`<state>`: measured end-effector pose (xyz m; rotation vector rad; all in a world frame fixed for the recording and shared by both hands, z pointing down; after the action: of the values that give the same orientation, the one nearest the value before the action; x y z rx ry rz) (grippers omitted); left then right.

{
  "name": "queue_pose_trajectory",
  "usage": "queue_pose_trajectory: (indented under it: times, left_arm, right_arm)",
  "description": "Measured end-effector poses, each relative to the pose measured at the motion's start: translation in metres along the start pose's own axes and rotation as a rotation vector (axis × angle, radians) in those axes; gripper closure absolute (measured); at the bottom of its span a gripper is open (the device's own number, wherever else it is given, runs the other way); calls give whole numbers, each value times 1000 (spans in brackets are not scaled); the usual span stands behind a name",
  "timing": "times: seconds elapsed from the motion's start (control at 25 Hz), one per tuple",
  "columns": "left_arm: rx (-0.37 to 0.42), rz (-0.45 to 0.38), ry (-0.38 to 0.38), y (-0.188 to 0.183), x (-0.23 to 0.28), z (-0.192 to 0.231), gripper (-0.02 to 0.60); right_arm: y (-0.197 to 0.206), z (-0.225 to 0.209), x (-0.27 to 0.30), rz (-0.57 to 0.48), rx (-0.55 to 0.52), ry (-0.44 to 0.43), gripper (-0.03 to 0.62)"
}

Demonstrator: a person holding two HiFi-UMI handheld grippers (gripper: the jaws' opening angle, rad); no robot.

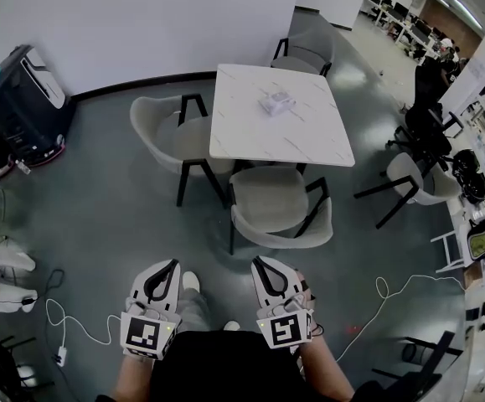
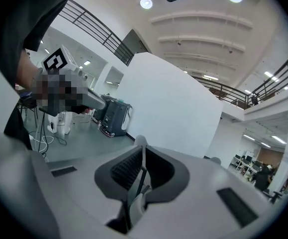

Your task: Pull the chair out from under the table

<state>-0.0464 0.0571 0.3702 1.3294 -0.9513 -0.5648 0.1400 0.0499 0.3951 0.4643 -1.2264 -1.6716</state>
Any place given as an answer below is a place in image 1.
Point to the black office chair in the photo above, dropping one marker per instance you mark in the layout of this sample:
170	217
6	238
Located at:
428	124

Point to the clear plastic box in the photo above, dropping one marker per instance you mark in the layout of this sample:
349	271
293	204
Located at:
276	104

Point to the white power strip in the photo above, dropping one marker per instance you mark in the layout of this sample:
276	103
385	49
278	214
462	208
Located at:
61	356

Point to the person's right hand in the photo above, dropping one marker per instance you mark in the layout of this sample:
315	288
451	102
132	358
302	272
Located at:
308	299

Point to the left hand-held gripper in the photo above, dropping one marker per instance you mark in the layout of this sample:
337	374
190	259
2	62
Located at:
141	333

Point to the person's grey trousers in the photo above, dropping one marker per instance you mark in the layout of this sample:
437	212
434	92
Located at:
194	308

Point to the row of office desks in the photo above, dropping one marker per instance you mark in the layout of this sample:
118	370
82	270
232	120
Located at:
405	23

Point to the person's white shoe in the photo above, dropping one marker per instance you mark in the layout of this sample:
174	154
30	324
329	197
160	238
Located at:
192	282
232	326

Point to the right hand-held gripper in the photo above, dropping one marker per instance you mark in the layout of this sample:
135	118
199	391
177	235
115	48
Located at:
284	329

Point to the person's black shirt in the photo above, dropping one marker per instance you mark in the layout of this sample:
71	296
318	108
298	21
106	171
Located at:
225	367

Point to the person's right white shoe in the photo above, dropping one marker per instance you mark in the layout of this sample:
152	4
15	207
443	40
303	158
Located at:
232	326

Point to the person's right forearm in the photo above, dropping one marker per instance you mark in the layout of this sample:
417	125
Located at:
323	371

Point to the white marble square table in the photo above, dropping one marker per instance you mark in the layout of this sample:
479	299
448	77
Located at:
246	120

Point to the beige chair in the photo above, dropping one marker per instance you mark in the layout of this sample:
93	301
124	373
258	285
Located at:
267	199
192	140
298	63
397	170

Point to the person's left white shoe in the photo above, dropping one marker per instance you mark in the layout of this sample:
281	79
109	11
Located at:
192	282

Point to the person's left forearm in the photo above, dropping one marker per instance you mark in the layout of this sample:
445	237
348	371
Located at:
135	379

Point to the black and white mobile robot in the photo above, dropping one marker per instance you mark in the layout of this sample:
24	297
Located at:
16	111

